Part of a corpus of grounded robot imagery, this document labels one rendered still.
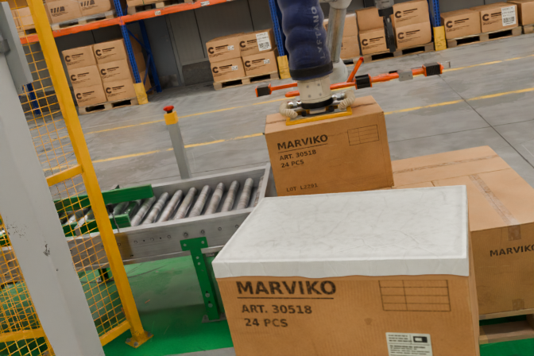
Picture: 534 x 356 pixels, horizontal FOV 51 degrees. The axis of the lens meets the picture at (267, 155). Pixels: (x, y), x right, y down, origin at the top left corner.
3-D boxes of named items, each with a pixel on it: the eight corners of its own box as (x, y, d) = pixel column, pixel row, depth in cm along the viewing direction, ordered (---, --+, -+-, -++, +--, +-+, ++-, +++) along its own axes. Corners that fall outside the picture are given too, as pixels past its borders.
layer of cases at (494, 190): (286, 340, 249) (268, 260, 238) (292, 239, 344) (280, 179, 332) (568, 303, 234) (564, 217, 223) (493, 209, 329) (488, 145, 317)
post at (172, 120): (199, 255, 382) (163, 114, 353) (202, 250, 388) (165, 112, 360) (209, 253, 381) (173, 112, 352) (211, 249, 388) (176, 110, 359)
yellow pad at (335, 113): (285, 125, 286) (284, 117, 285) (287, 121, 296) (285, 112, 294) (352, 114, 281) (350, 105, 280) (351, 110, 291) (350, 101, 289)
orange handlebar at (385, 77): (265, 103, 295) (264, 96, 294) (270, 91, 324) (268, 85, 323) (445, 71, 282) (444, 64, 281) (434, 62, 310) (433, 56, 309)
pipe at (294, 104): (284, 118, 287) (282, 107, 286) (287, 107, 311) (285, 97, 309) (351, 106, 282) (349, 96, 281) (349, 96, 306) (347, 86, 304)
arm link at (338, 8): (309, 84, 378) (335, 75, 387) (323, 96, 368) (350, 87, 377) (321, -26, 327) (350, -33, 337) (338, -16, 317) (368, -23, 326)
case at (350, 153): (279, 206, 293) (264, 133, 281) (280, 179, 331) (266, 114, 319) (394, 186, 288) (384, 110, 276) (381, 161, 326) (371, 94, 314)
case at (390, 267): (244, 393, 151) (210, 262, 140) (286, 307, 187) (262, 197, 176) (483, 411, 130) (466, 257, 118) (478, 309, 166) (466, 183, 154)
